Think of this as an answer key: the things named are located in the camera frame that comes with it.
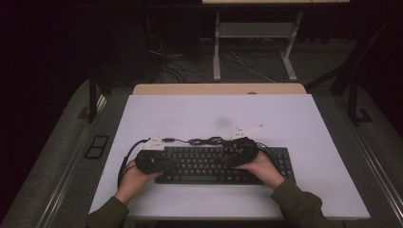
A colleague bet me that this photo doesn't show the black upright stand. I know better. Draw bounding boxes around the black upright stand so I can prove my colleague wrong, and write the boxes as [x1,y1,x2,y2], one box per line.
[348,79,374,126]
[87,74,107,124]

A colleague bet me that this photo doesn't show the black keyboard cable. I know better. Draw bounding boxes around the black keyboard cable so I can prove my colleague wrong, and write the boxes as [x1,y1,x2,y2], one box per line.
[162,136,234,147]

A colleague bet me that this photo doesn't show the metal floor rail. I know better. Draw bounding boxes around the metal floor rail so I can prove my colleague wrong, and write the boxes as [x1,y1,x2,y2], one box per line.
[41,94,108,228]
[345,120,403,212]

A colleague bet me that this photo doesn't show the black floor cable bundle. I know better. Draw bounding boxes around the black floor cable bundle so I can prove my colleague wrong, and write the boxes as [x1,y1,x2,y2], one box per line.
[148,34,213,84]

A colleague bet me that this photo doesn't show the grey metal frame table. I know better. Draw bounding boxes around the grey metal frame table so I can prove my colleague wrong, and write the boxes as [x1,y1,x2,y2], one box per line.
[201,0,351,83]

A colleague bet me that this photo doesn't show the right hand-held gripper cable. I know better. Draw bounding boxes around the right hand-held gripper cable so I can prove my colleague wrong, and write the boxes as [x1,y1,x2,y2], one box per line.
[255,142,278,160]

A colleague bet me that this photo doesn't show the black floor socket frame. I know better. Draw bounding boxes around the black floor socket frame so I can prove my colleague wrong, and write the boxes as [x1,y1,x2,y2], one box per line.
[84,135,110,160]

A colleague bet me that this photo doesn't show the person's left hand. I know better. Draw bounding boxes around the person's left hand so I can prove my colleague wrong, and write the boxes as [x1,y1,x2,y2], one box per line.
[114,160,164,206]

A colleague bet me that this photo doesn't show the person's right hand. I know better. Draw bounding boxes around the person's right hand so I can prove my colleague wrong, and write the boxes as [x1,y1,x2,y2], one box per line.
[236,150,286,191]

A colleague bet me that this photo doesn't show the left hand-held gripper cable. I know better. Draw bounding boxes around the left hand-held gripper cable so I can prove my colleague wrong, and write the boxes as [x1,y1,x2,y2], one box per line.
[116,138,150,190]

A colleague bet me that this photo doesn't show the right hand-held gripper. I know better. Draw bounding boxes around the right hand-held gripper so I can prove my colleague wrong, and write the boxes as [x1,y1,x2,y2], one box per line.
[222,124,264,168]

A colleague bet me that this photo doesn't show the black slanted stand legs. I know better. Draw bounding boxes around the black slanted stand legs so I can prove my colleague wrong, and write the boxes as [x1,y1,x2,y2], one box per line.
[305,12,400,97]

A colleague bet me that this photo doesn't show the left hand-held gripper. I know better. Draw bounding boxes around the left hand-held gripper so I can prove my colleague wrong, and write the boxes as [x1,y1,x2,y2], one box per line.
[136,136,169,176]

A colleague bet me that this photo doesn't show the black computer keyboard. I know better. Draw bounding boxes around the black computer keyboard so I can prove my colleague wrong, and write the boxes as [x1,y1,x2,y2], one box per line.
[155,144,297,186]

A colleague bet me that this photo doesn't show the hand-held gripper cable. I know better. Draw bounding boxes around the hand-held gripper cable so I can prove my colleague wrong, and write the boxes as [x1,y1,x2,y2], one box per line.
[116,138,150,190]
[255,142,278,160]

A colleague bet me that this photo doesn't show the white foam board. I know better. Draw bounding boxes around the white foam board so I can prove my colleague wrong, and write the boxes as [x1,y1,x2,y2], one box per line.
[88,93,371,220]

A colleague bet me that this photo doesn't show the white floor cable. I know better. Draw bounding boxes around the white floor cable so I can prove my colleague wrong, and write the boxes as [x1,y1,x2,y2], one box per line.
[227,50,277,84]

